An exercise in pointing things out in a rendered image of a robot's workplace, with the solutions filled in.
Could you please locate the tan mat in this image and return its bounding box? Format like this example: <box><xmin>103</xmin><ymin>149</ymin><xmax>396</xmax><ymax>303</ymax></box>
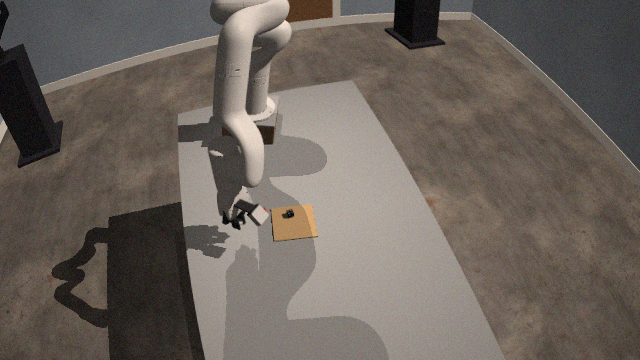
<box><xmin>271</xmin><ymin>204</ymin><xmax>318</xmax><ymax>241</ymax></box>

